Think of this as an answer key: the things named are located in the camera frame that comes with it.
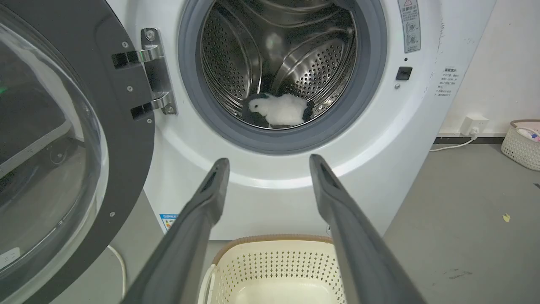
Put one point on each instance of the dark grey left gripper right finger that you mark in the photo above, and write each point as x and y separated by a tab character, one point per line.
358	253

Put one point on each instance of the yellow scrap on floor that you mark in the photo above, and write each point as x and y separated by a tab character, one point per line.
506	217

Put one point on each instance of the cream perforated laundry basket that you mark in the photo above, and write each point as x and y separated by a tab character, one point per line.
274	274

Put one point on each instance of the white front-load washing machine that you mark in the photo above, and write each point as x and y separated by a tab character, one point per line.
396	139

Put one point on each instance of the white warning sticker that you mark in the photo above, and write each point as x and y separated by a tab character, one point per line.
409	25

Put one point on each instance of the stainless steel washer drum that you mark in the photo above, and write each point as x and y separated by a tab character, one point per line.
278	55

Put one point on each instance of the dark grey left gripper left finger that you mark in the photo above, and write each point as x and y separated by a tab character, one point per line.
185	249

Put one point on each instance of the printed text sticker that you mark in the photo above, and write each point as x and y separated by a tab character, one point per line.
447	82

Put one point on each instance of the white wall power socket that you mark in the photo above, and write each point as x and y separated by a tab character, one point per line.
473	125

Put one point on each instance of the grey rubber door gasket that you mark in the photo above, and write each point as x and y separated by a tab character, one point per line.
371	76

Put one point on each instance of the blue energy label sticker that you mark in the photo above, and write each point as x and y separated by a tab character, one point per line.
167	221

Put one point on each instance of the dark grey washing machine door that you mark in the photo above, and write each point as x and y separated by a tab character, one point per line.
63	147

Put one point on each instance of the chrome door hinge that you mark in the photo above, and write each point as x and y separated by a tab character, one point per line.
158	71

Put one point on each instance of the small white perforated basket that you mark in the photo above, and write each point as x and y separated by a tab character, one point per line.
522	145

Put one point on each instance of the black and white plush toy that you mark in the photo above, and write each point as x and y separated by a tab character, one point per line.
280	109

